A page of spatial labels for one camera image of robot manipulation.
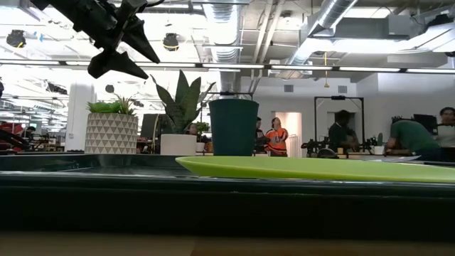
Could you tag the white building column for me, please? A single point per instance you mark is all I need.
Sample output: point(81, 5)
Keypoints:
point(80, 117)

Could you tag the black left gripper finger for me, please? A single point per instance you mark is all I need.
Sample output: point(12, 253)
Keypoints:
point(138, 41)
point(110, 64)

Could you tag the small background potted plant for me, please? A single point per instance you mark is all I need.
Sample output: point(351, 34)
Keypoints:
point(202, 129)

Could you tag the low black rig frame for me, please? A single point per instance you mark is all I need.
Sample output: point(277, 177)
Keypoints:
point(231, 94)

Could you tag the black ceiling device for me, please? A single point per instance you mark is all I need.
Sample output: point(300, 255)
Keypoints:
point(171, 42)
point(16, 39)

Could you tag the black slanted bar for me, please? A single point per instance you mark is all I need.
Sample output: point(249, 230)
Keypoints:
point(14, 139)

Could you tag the black monitor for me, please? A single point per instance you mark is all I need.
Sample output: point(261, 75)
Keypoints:
point(426, 122)
point(149, 126)

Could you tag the snake plant in white pot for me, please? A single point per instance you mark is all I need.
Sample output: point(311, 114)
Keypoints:
point(177, 144)

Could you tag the lime green plate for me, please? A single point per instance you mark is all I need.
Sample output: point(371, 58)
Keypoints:
point(313, 170)

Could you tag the black aluminium table frame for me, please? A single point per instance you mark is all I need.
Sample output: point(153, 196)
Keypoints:
point(35, 153)

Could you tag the black background robot arm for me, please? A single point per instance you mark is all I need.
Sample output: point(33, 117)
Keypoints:
point(368, 145)
point(314, 145)

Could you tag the dark green cup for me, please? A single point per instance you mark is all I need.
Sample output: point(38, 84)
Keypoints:
point(232, 128)

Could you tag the long ceiling light strip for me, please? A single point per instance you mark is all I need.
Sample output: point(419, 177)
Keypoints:
point(231, 65)

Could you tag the person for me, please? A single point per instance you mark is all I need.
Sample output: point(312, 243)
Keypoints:
point(341, 135)
point(30, 131)
point(447, 131)
point(412, 138)
point(193, 128)
point(277, 140)
point(259, 137)

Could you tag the dark green plastic tray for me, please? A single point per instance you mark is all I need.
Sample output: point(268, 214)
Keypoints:
point(142, 206)

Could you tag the silver ribbed air duct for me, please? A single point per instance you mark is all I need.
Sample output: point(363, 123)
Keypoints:
point(225, 32)
point(320, 21)

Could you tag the succulent in triangle-patterned pot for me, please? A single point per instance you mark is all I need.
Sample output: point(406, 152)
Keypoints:
point(110, 135)

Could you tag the tall black rig frame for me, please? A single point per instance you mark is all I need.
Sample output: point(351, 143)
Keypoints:
point(337, 97)

